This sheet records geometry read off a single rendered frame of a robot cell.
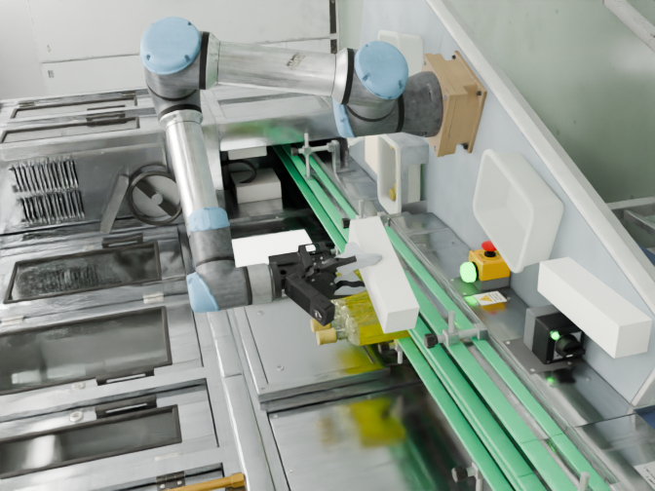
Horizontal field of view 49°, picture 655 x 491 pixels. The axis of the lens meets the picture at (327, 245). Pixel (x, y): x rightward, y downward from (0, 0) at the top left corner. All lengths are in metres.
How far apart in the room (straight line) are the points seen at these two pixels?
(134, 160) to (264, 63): 1.30
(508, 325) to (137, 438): 0.89
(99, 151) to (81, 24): 2.74
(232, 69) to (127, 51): 3.93
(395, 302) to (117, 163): 1.61
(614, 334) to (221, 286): 0.67
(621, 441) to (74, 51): 4.69
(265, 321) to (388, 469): 0.64
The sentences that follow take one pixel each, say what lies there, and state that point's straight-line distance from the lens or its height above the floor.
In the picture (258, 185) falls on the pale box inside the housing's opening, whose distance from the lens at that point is 2.89.
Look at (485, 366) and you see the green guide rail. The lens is 1.42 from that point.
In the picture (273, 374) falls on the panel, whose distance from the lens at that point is 1.84.
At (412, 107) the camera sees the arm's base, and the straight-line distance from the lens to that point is 1.63.
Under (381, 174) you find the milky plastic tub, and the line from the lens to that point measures 2.14.
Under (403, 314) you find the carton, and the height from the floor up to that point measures 1.09.
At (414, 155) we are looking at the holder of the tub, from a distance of 1.98.
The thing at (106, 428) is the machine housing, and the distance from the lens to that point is 1.85.
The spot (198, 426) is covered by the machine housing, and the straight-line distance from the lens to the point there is 1.78.
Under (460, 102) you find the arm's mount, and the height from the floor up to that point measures 0.81.
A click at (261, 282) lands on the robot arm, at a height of 1.32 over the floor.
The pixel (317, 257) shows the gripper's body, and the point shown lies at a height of 1.20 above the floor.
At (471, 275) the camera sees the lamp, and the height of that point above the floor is 0.84.
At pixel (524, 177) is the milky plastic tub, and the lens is 1.45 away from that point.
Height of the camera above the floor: 1.47
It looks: 12 degrees down
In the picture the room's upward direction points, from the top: 99 degrees counter-clockwise
